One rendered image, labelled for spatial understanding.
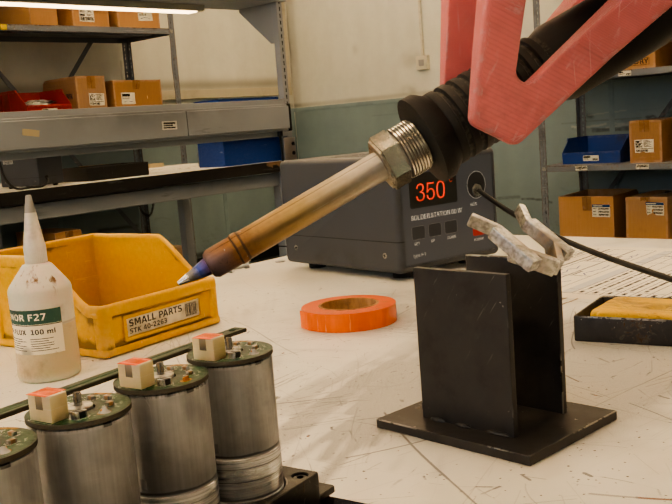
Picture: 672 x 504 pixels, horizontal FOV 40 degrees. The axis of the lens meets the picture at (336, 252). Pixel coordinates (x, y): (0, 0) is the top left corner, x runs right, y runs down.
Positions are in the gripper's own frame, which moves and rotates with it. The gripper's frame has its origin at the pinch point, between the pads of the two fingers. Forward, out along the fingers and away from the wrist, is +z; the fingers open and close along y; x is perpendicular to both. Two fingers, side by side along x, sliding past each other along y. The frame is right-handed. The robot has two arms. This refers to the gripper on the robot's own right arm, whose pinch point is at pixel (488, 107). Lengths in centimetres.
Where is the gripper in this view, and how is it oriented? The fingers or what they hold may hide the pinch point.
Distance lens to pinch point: 25.3
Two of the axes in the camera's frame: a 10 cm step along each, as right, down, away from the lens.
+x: 8.9, 3.9, 2.3
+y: 2.0, 1.2, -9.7
